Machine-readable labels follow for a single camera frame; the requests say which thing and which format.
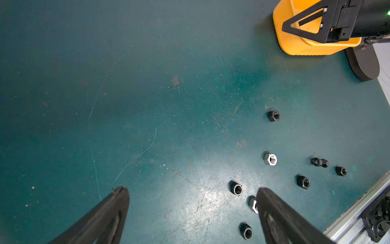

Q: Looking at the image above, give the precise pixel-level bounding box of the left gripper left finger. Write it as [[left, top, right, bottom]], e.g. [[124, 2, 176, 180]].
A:
[[50, 186, 130, 244]]

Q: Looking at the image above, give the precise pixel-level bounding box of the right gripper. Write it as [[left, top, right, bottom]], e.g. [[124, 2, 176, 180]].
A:
[[282, 0, 390, 43]]

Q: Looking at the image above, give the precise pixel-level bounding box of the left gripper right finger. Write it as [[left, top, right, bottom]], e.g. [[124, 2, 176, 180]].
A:
[[257, 188, 333, 244]]

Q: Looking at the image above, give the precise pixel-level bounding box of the yellow plastic storage box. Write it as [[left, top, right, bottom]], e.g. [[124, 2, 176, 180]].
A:
[[273, 1, 363, 56]]

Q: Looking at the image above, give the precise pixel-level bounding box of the silver nut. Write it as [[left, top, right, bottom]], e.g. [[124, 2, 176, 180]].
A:
[[264, 153, 278, 166], [249, 196, 259, 214]]

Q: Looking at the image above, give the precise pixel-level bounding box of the black cylinder stand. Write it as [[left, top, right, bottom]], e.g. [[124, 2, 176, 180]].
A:
[[345, 45, 380, 81]]

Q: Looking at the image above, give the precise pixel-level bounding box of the small black nut right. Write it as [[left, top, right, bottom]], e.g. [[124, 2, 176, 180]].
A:
[[320, 159, 329, 168]]

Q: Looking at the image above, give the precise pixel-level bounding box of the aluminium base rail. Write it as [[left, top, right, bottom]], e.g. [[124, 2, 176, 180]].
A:
[[324, 172, 390, 244]]

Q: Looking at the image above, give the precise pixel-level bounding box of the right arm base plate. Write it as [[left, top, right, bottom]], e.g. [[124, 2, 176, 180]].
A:
[[362, 196, 390, 243]]

